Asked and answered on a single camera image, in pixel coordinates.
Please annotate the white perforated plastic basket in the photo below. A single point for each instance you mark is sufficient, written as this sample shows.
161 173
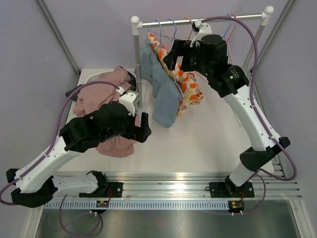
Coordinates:
95 77

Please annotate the orange floral skirt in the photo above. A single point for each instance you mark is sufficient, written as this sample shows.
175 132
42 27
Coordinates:
190 90

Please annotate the white slotted cable duct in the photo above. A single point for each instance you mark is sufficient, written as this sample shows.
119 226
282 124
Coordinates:
139 204

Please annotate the pink pleated skirt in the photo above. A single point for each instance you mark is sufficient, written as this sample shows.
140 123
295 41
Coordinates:
91 98

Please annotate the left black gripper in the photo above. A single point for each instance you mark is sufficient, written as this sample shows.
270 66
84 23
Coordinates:
139 133

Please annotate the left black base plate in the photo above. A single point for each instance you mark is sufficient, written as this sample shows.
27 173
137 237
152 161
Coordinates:
112 189

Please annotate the light blue denim skirt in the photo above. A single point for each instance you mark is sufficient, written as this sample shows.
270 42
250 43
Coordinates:
163 88

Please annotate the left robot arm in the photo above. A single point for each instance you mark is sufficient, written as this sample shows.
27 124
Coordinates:
37 184

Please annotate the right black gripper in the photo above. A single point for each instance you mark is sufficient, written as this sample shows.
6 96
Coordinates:
182 48

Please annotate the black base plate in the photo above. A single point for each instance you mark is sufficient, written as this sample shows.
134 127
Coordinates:
112 189
218 189

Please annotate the navy plaid skirt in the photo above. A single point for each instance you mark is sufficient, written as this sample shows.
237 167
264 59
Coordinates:
132 81

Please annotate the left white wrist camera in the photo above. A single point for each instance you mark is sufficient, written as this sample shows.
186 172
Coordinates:
129 99

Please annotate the white and silver clothes rack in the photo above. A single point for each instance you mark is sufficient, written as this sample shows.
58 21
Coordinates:
137 25

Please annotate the aluminium mounting rail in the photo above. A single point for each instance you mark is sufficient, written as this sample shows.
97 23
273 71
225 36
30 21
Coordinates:
191 185

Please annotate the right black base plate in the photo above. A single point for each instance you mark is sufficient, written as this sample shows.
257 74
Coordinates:
218 189

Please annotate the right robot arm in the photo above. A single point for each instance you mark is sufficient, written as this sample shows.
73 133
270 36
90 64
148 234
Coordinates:
208 57

